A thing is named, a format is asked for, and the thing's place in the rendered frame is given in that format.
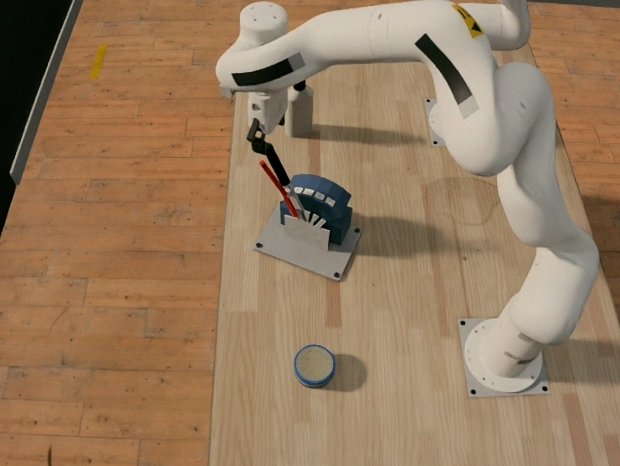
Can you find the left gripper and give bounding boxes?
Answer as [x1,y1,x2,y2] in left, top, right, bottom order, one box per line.
[246,88,288,155]

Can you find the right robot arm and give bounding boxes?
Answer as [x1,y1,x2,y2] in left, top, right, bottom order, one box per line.
[429,0,531,139]

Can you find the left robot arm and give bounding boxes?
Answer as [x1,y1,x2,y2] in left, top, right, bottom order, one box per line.
[216,0,600,393]

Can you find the white bottle with black cap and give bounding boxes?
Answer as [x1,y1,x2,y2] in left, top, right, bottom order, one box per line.
[285,80,314,138]

